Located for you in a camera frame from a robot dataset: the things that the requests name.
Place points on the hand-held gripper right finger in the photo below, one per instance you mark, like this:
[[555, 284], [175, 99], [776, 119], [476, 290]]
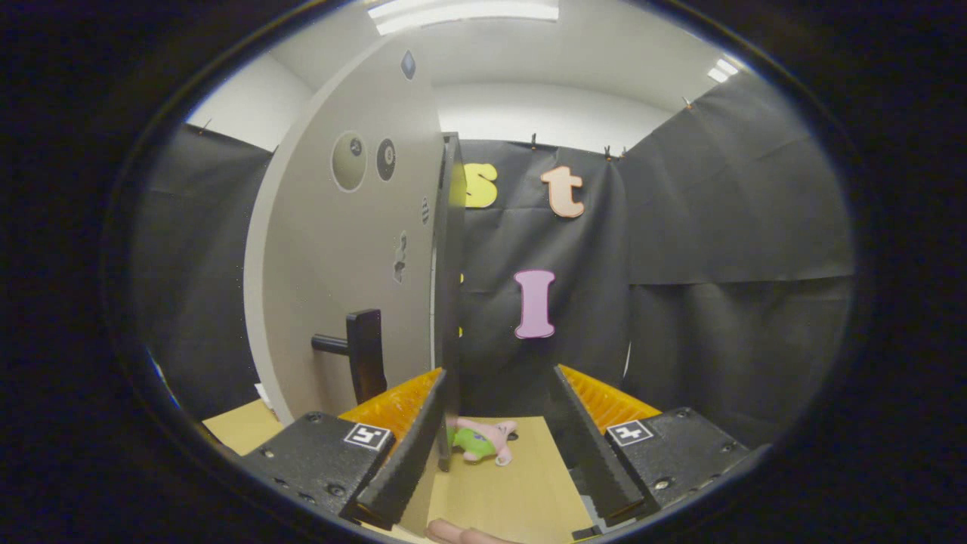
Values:
[[597, 446]]

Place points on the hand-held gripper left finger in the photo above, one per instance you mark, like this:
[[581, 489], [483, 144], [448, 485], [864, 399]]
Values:
[[400, 453]]

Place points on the grey shoe cabinet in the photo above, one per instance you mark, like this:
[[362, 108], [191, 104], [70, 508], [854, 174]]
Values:
[[452, 302]]

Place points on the grey shoe cabinet door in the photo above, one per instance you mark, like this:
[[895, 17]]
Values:
[[325, 264]]

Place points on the pink green plush toy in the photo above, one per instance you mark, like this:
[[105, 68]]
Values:
[[483, 440]]

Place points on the black backdrop cloth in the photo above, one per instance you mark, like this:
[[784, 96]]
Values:
[[718, 340]]

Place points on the small ceiling light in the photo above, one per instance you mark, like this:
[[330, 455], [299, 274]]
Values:
[[723, 70]]

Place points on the long ceiling light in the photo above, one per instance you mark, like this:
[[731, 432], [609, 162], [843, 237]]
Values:
[[468, 10]]

